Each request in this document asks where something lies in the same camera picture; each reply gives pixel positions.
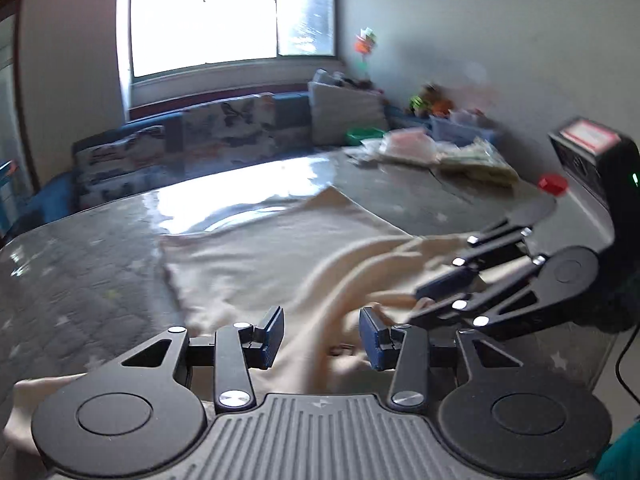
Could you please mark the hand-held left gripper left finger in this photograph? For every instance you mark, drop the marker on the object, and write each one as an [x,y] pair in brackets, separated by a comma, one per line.
[272,334]

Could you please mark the teddy bear with green vest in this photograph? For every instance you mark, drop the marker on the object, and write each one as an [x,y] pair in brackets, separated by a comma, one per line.
[420,102]

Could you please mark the clear plastic storage box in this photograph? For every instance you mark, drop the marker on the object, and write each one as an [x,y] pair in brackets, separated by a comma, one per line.
[465,127]

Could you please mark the dark wooden door frame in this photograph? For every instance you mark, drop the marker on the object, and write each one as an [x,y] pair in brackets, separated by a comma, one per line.
[20,85]

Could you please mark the cream sweater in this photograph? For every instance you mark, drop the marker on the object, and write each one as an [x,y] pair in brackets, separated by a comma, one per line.
[280,260]

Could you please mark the black and white plush toy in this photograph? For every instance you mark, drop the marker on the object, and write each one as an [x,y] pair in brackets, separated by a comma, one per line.
[332,79]

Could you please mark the grey pillow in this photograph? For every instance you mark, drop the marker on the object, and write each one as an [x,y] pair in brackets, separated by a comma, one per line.
[345,112]

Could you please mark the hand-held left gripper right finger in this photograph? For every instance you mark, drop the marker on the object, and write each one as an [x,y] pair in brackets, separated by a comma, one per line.
[370,341]

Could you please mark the colourful pinwheel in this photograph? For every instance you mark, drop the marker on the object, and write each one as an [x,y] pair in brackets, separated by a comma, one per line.
[365,45]

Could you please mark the yellow patterned packaged cloth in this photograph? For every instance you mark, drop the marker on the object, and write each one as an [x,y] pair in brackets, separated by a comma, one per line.
[480,165]

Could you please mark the orange plush toy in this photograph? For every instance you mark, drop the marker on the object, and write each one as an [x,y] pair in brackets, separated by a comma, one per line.
[442,105]

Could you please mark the red plastic box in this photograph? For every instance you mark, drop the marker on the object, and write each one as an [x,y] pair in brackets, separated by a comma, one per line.
[552,184]

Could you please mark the green plastic basin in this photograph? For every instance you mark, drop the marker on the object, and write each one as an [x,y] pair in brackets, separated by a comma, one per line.
[365,135]

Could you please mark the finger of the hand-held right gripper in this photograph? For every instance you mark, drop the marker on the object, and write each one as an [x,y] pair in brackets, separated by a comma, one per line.
[467,310]
[445,282]

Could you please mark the person's right forearm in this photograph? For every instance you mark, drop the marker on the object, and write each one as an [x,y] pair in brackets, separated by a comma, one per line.
[622,455]

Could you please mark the blue sofa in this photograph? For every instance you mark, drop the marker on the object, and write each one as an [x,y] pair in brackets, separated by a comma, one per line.
[290,109]

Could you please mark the butterfly print cushion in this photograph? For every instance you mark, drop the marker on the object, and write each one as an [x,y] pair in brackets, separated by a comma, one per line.
[120,165]
[230,132]

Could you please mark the pink and white plastic bag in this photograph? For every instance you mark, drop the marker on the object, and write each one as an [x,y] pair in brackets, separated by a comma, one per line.
[407,145]

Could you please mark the window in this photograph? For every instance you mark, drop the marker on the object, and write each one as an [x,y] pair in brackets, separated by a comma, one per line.
[210,20]

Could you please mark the crumpled white plastic bag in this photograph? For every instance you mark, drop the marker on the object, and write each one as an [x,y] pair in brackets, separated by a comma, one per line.
[362,152]

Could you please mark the grey quilted star table cover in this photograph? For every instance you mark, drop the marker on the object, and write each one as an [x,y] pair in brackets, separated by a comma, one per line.
[75,285]

